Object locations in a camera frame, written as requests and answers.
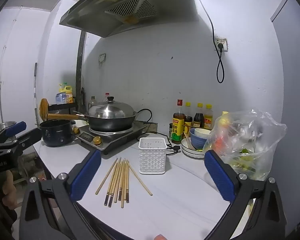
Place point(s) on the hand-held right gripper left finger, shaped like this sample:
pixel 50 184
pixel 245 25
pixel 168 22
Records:
pixel 86 175

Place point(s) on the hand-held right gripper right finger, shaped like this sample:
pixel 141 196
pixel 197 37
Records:
pixel 220 177

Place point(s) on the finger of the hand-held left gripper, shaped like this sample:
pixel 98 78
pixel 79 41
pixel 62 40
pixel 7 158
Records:
pixel 15 128
pixel 27 137

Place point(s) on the pile of wooden chopsticks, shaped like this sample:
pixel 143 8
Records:
pixel 122 180

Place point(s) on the white plastic utensil basket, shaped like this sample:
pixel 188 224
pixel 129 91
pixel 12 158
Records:
pixel 152 160

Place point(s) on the person's left hand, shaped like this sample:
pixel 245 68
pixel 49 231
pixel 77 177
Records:
pixel 8 187

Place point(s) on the person's right hand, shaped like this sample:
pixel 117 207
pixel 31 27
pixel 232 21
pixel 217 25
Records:
pixel 159 237

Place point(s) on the stainless steel cup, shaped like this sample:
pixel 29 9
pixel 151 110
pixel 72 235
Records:
pixel 1 126

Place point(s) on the green vegetables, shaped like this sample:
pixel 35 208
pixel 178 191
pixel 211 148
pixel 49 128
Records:
pixel 242 161

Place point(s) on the small black pot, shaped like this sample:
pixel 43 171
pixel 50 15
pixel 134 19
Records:
pixel 56 133

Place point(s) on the wooden spatula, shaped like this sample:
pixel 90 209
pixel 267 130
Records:
pixel 43 107

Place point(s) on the white plate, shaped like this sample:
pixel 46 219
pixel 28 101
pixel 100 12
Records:
pixel 190 153

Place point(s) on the steel cooker with gold knobs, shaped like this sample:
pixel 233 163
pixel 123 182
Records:
pixel 115 140

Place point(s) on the black shelf rack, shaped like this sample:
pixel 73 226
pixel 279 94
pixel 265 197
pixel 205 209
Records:
pixel 62 107

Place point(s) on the white bowl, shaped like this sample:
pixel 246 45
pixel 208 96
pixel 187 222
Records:
pixel 202 132

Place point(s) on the light wooden spoon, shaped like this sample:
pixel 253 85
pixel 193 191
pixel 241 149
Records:
pixel 188 141

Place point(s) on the blue and white carton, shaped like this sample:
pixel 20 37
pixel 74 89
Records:
pixel 60 98

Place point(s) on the black wok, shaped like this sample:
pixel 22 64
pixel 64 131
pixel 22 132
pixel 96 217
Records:
pixel 110 123

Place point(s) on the clear plastic bag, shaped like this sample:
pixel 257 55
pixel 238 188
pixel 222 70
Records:
pixel 262 140

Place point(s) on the yellow capped squeeze bottle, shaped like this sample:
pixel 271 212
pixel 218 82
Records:
pixel 224 120

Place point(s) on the yellow capped amber liquid bottle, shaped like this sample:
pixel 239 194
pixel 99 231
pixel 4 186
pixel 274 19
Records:
pixel 208 120

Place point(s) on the yellow oil bottle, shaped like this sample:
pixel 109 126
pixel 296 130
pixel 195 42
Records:
pixel 67 93

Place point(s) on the yellow capped dark vinegar bottle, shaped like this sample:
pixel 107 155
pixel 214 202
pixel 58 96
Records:
pixel 198 118

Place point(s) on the red capped cooking wine bottle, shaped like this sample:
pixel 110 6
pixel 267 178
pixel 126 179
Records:
pixel 178 127

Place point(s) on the yellow capped soy sauce bottle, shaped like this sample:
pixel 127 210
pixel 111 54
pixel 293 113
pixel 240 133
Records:
pixel 188 120

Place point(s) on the small pepper shaker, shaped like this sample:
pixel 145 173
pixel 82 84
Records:
pixel 170 131

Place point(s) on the steel wok lid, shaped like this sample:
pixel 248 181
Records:
pixel 111 110

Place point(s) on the clear glass bottle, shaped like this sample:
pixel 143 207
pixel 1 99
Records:
pixel 92 103

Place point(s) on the dark vertical pipe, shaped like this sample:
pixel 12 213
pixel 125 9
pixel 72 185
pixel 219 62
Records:
pixel 80 67

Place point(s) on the steel range hood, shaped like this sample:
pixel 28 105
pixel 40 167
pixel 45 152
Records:
pixel 120 7

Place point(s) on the small wall plate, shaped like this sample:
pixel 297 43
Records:
pixel 102 58

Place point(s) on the white wall socket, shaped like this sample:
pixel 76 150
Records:
pixel 221 44

